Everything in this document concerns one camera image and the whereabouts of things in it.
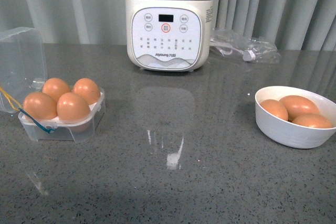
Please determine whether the clear plastic bag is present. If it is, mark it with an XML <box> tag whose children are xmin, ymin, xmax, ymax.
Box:
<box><xmin>210</xmin><ymin>28</ymin><xmax>281</xmax><ymax>64</ymax></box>

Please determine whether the blue rubber band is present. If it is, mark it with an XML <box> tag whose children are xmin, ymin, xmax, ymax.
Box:
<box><xmin>19</xmin><ymin>108</ymin><xmax>56</xmax><ymax>134</ymax></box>

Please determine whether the brown egg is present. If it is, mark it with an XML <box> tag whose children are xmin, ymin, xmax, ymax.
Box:
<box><xmin>260</xmin><ymin>99</ymin><xmax>288</xmax><ymax>121</ymax></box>
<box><xmin>292</xmin><ymin>113</ymin><xmax>333</xmax><ymax>129</ymax></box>
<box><xmin>279</xmin><ymin>95</ymin><xmax>320</xmax><ymax>121</ymax></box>
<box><xmin>57</xmin><ymin>92</ymin><xmax>90</xmax><ymax>122</ymax></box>

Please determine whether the brown egg box back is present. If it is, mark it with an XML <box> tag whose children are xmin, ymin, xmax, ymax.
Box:
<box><xmin>42</xmin><ymin>78</ymin><xmax>71</xmax><ymax>102</ymax></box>

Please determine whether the brown egg box front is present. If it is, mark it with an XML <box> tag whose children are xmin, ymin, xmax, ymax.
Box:
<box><xmin>23</xmin><ymin>92</ymin><xmax>57</xmax><ymax>120</ymax></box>

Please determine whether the white power cable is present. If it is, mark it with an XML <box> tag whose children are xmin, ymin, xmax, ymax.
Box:
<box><xmin>209</xmin><ymin>39</ymin><xmax>256</xmax><ymax>62</ymax></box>

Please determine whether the clear plastic egg box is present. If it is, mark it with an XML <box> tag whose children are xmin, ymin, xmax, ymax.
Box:
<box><xmin>1</xmin><ymin>27</ymin><xmax>106</xmax><ymax>142</ymax></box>

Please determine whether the brown egg front in bowl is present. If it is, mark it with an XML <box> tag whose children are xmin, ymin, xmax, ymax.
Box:
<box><xmin>292</xmin><ymin>113</ymin><xmax>333</xmax><ymax>129</ymax></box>

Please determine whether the white round bowl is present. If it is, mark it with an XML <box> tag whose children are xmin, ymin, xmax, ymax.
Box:
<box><xmin>255</xmin><ymin>86</ymin><xmax>335</xmax><ymax>149</ymax></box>

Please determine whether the brown egg box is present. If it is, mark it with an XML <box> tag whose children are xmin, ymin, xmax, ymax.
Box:
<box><xmin>23</xmin><ymin>92</ymin><xmax>57</xmax><ymax>120</ymax></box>
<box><xmin>42</xmin><ymin>78</ymin><xmax>71</xmax><ymax>102</ymax></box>
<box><xmin>72</xmin><ymin>78</ymin><xmax>101</xmax><ymax>105</ymax></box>

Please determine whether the grey curtain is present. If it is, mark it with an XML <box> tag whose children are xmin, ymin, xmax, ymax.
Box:
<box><xmin>1</xmin><ymin>0</ymin><xmax>335</xmax><ymax>51</ymax></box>

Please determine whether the brown egg box right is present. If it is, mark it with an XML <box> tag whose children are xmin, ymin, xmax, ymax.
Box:
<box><xmin>72</xmin><ymin>78</ymin><xmax>101</xmax><ymax>105</ymax></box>

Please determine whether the yellow rubber band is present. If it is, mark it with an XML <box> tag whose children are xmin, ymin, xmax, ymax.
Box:
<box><xmin>0</xmin><ymin>87</ymin><xmax>22</xmax><ymax>111</ymax></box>

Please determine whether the white soy milk maker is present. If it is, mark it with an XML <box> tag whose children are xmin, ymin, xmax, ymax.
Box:
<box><xmin>125</xmin><ymin>0</ymin><xmax>214</xmax><ymax>72</ymax></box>

